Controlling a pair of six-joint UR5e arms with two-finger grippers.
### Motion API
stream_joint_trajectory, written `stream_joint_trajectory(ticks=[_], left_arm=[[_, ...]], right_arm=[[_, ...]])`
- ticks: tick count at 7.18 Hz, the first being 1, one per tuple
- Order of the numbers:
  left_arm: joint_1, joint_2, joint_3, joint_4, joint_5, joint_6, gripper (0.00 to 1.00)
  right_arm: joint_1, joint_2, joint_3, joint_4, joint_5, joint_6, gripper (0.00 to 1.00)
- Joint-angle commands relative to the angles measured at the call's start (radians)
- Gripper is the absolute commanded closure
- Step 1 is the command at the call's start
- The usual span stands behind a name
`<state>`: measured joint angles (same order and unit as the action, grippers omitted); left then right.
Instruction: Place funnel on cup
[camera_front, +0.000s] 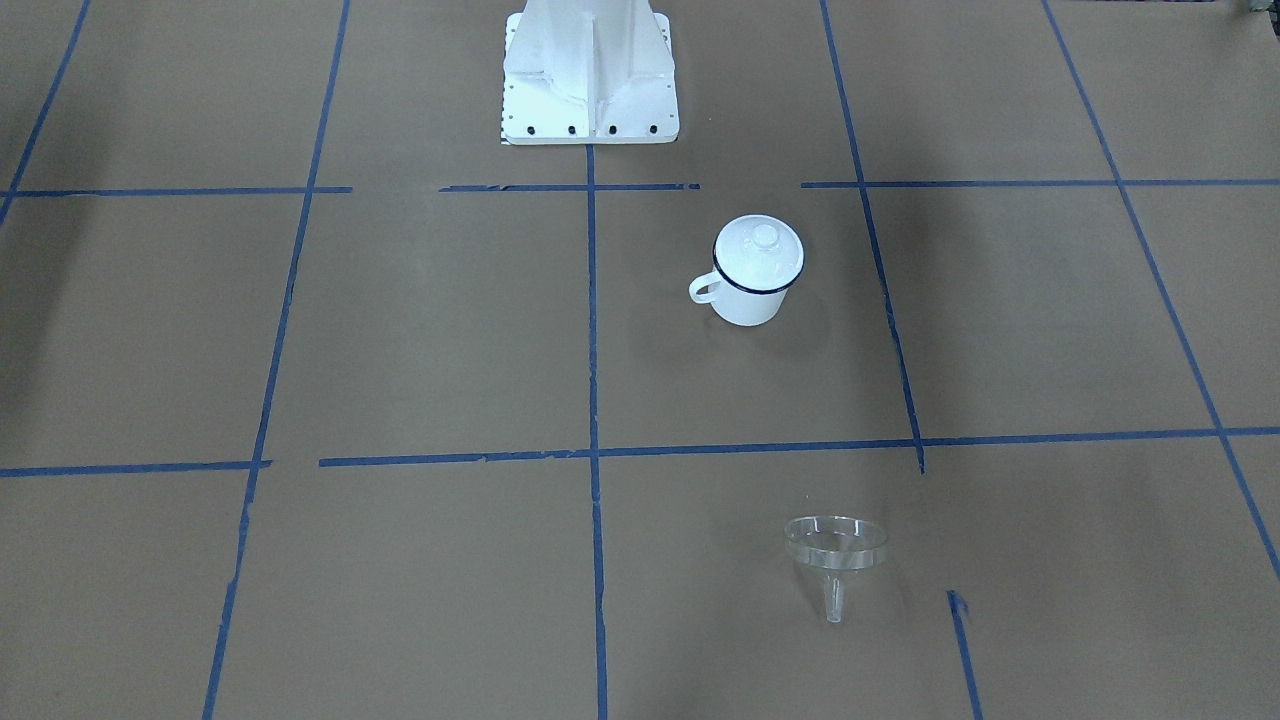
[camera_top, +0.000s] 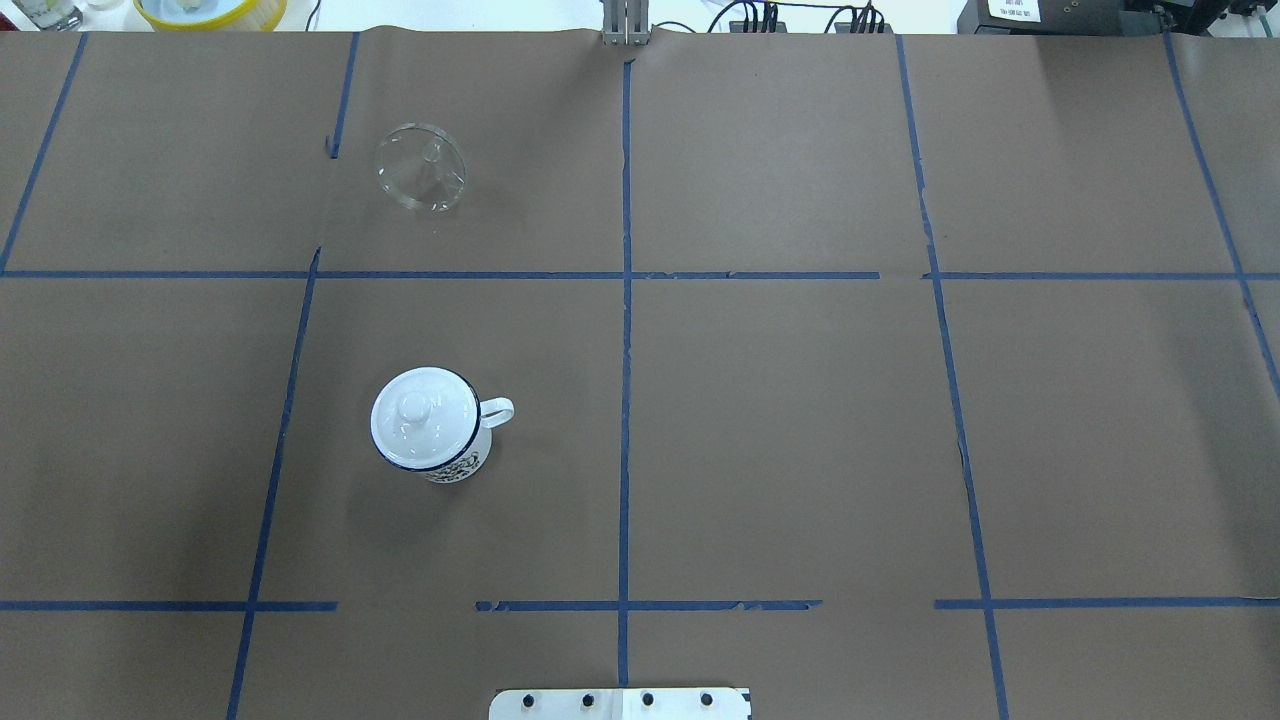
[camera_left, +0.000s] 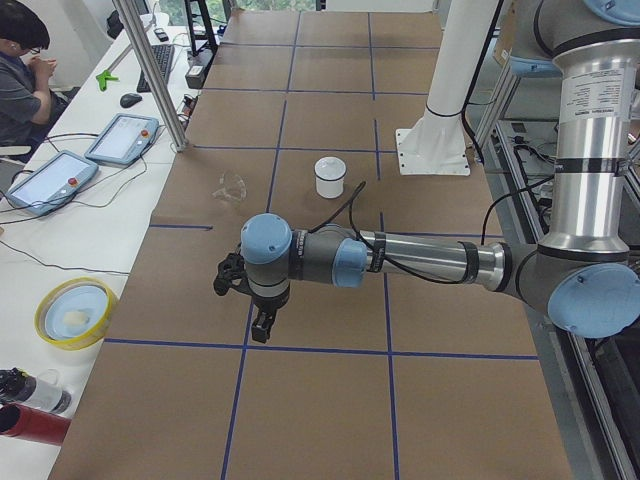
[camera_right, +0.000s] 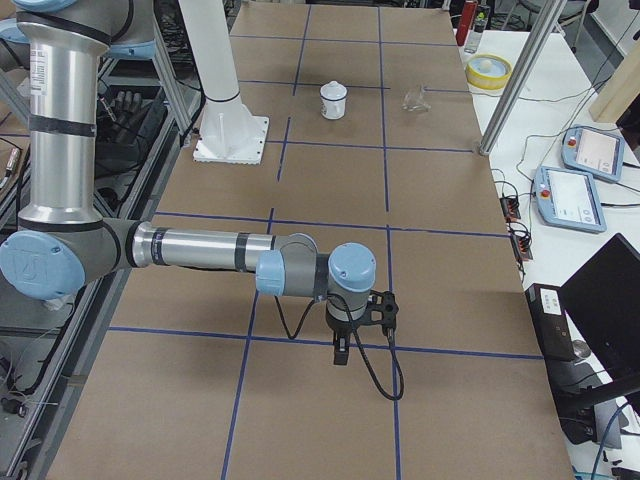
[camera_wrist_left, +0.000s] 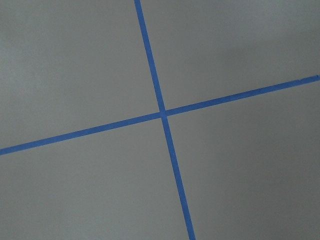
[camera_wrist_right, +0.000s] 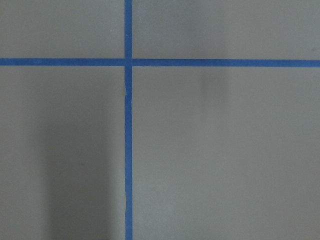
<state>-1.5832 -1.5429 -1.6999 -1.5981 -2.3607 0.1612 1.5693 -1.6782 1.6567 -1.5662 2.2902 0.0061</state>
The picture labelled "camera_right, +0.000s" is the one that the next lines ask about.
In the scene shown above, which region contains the wooden board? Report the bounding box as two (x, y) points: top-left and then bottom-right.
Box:
(589, 41), (640, 123)

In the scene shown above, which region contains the red bottle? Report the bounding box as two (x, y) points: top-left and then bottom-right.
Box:
(456, 0), (478, 46)

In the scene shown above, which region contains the lower blue teach pendant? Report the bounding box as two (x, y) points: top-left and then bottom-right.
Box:
(533, 166), (607, 233)

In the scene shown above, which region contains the orange connector board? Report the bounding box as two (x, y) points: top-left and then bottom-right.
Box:
(499, 196), (521, 222)
(510, 231), (533, 262)

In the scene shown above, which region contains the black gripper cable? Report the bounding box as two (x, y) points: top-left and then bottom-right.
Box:
(272, 292), (405, 401)

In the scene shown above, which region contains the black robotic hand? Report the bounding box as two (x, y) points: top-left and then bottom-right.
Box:
(97, 90), (164, 148)

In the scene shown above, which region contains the upper blue teach pendant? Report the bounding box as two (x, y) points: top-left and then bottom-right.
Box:
(561, 125), (624, 183)

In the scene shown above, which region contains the lower orange connector board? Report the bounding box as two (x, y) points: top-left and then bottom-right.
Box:
(510, 231), (533, 262)

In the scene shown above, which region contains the clear water bottle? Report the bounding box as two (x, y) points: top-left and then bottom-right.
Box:
(464, 13), (488, 54)

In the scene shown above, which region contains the white enamel cup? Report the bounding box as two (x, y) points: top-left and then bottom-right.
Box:
(320, 88), (348, 120)

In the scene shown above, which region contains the yellow tape roll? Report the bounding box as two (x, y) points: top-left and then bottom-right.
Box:
(465, 54), (512, 91)

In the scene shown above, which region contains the black monitor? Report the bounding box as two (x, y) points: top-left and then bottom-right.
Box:
(558, 232), (640, 386)

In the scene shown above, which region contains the white pedestal column base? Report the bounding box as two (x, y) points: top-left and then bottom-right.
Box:
(179, 0), (269, 165)

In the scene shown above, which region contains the aluminium frame post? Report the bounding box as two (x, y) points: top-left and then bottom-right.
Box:
(478, 0), (567, 156)

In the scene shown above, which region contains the blue teach pendant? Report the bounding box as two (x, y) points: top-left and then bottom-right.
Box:
(561, 125), (624, 183)
(533, 166), (607, 233)

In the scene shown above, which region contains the black computer box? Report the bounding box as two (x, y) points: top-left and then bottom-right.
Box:
(526, 283), (621, 449)

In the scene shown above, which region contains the upper orange connector board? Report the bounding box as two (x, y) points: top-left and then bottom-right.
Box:
(499, 196), (521, 222)

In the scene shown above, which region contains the white cup lid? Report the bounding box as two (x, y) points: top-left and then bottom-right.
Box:
(320, 80), (348, 101)

